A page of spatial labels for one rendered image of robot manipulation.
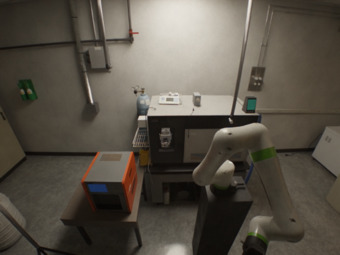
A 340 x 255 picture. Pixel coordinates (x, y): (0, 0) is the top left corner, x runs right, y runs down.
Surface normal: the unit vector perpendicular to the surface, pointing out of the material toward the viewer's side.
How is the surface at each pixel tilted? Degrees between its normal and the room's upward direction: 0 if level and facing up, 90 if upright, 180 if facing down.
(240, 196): 0
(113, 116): 90
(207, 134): 90
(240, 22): 90
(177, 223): 0
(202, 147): 90
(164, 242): 0
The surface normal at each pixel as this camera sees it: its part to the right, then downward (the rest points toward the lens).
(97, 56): 0.02, 0.48
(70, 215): 0.00, -0.88
